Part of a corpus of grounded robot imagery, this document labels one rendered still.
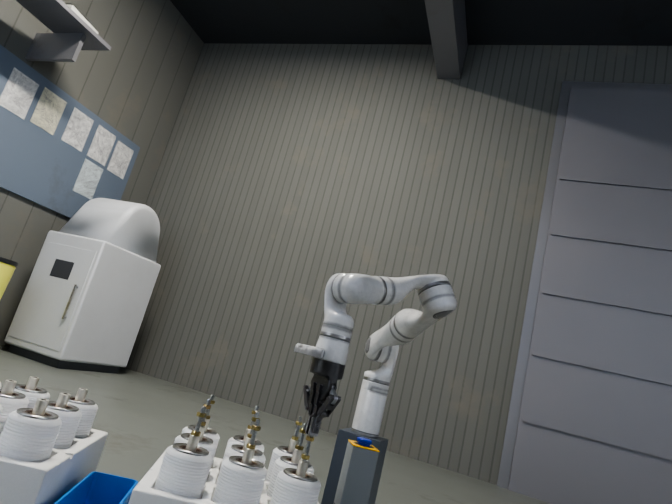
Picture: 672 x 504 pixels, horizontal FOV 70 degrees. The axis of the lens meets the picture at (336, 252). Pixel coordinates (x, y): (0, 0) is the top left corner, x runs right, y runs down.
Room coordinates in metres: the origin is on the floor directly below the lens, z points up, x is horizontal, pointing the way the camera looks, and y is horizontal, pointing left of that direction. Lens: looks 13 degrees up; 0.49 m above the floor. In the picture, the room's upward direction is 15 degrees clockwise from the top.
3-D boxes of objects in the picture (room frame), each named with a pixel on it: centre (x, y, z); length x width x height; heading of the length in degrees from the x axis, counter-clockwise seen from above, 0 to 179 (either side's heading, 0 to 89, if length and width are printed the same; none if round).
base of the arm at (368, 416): (1.67, -0.24, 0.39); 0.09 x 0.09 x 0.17; 69
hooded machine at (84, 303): (3.88, 1.80, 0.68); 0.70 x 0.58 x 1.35; 159
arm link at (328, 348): (1.09, -0.03, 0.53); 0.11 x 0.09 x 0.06; 120
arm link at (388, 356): (1.67, -0.24, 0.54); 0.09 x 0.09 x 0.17; 10
